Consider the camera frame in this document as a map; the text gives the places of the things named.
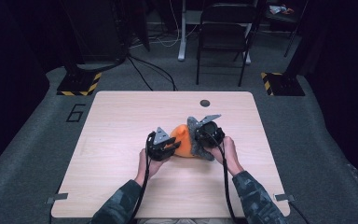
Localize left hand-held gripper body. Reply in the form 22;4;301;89
145;126;175;162

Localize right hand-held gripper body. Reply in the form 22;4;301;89
194;113;226;149

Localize orange plush toy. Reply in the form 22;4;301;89
169;123;198;159

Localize grey knitted cloth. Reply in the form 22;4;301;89
186;116;215;162

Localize person's left hand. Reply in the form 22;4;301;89
134;147;170;188

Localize person's right hand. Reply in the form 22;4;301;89
203;135;245;177

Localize striped black stand base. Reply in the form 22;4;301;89
56;71;103;97
259;71;307;97

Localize grey tape strip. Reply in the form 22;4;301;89
274;193;296;203
45;192;70;205

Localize black folding chair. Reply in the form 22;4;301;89
195;1;260;88

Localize white desk leg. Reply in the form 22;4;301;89
177;0;188;62

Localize dark cabinet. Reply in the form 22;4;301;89
59;0;129;63

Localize small colourful object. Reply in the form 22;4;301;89
268;4;295;16

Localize left hand-held gripper cable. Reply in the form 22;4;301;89
128;130;157;224

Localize hand-held gripper cable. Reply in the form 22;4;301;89
128;130;157;224
202;128;240;224

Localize right hand-held gripper cable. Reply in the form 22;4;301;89
202;128;240;224

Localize black floor cable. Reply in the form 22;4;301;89
126;54;178;92

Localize white cables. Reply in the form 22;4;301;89
130;0;200;49

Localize thin black cable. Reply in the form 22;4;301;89
287;201;310;224

